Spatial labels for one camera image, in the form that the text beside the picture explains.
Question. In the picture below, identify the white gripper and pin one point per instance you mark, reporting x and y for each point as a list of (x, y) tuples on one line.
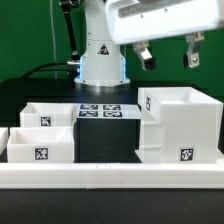
[(131, 21)]

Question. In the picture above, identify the white drawer cabinet frame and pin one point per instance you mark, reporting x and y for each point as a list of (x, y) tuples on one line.
[(178, 125)]

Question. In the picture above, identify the white drawer box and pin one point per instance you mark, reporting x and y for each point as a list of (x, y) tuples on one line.
[(41, 145), (48, 115)]

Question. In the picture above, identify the white front drawer box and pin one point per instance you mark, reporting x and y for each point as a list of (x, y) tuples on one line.
[(41, 145)]

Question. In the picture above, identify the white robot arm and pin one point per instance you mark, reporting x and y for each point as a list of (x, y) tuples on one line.
[(102, 64)]

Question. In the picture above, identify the white tag plate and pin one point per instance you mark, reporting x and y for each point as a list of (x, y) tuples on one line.
[(108, 111)]

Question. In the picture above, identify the white fence wall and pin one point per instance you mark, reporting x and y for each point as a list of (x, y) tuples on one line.
[(96, 176)]

